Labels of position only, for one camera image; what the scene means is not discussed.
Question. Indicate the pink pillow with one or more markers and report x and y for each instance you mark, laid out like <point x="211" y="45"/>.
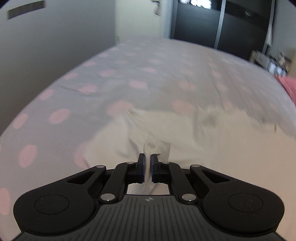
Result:
<point x="290" y="88"/>

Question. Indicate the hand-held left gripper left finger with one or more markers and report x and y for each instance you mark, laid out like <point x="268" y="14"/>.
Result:
<point x="140" y="163"/>

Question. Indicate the grey pink-dotted bed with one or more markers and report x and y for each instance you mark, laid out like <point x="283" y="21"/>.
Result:
<point x="92" y="69"/>

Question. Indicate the cream door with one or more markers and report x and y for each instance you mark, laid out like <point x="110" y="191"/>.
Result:
<point x="138" y="20"/>

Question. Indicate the dark sliding-door wardrobe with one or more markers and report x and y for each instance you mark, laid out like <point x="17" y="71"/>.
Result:
<point x="198" y="25"/>

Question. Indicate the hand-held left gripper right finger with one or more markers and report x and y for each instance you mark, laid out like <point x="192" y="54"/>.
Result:
<point x="155" y="163"/>

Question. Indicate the long grey wall switch panel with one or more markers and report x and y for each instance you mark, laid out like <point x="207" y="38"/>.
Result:
<point x="26" y="9"/>

